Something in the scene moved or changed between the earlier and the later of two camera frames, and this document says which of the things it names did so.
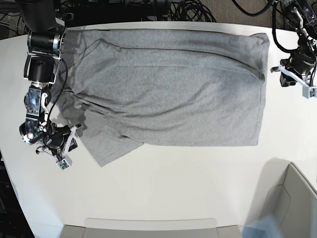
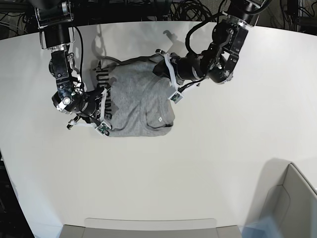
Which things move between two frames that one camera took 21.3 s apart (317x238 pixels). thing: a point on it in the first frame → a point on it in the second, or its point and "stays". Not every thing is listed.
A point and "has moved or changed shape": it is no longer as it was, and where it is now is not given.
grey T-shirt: x=122 y=89 has moved or changed shape
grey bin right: x=285 y=193 stays
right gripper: x=300 y=63 → x=192 y=67
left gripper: x=55 y=140 → x=88 y=104
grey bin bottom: x=150 y=228 stays
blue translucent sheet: x=266 y=227 stays
